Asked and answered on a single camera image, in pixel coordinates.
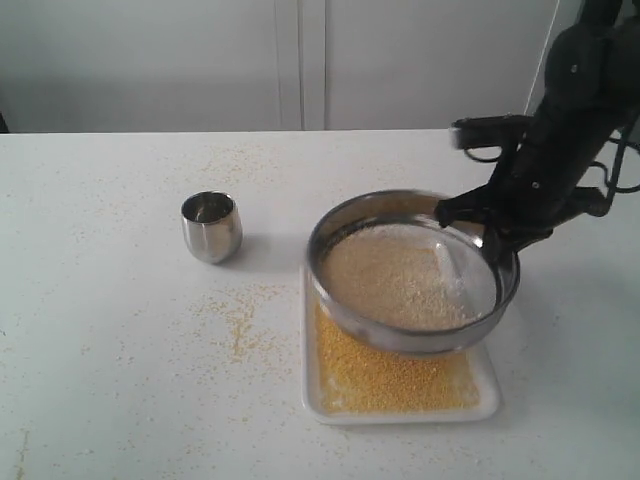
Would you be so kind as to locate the white plastic tray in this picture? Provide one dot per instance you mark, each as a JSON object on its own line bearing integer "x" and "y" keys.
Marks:
{"x": 479, "y": 361}

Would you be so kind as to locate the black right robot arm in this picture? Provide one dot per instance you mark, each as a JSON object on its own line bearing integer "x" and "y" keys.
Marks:
{"x": 591, "y": 86}

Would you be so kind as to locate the stainless steel cup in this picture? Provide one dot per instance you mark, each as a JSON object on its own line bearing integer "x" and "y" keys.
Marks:
{"x": 211, "y": 226}

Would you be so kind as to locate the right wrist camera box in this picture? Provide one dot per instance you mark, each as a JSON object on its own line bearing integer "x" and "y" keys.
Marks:
{"x": 484, "y": 132}

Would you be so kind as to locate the white cabinet doors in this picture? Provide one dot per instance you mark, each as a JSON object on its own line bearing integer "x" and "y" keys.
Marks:
{"x": 133, "y": 66}

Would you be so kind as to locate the pile of tan grain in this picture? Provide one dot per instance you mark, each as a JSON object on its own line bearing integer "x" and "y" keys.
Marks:
{"x": 409, "y": 277}

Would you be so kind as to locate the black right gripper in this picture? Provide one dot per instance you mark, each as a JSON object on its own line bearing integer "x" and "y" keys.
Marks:
{"x": 540, "y": 192}

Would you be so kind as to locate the round steel mesh sieve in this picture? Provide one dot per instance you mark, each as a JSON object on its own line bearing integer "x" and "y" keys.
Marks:
{"x": 403, "y": 207}

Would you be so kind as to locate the yellow millet in tray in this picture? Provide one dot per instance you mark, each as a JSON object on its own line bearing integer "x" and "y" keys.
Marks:
{"x": 357, "y": 379}

